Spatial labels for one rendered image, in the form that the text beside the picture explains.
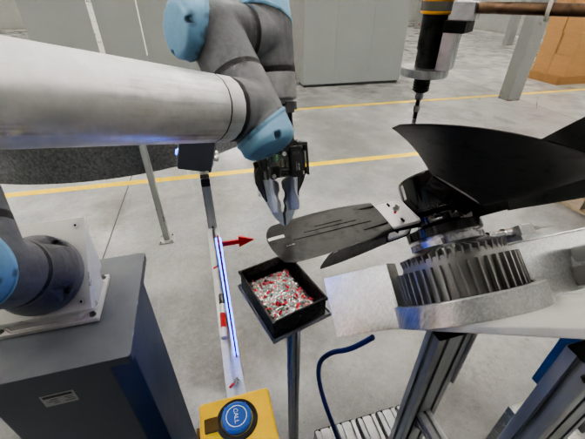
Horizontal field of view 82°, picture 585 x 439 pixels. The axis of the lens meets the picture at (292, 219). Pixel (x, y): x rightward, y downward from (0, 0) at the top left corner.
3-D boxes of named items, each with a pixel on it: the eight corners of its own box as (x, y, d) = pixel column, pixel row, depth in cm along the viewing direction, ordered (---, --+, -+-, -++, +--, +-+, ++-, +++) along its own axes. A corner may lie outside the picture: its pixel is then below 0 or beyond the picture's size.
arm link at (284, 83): (245, 78, 56) (292, 75, 58) (248, 107, 57) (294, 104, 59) (251, 72, 49) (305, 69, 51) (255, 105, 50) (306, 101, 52)
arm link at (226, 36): (210, 52, 38) (281, 57, 45) (169, -30, 39) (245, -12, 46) (187, 97, 44) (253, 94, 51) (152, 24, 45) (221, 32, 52)
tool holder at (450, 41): (467, 76, 52) (487, 0, 46) (451, 84, 47) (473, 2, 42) (411, 69, 57) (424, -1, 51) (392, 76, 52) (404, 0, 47)
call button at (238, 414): (254, 432, 45) (253, 426, 44) (224, 441, 44) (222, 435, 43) (249, 402, 48) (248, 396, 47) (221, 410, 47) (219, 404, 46)
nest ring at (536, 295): (480, 302, 80) (474, 286, 81) (596, 294, 55) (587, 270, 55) (377, 327, 74) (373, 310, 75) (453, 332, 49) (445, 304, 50)
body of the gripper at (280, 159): (265, 185, 53) (256, 104, 49) (256, 176, 61) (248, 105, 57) (312, 178, 54) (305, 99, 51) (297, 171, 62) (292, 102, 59)
